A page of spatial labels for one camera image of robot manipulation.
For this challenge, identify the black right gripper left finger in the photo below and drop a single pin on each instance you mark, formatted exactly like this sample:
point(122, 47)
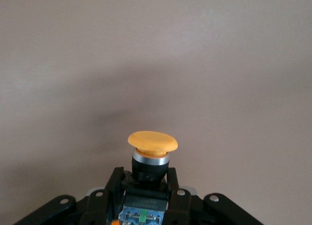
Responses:
point(97, 208)

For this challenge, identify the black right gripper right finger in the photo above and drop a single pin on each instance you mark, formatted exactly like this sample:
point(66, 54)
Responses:
point(182, 208)

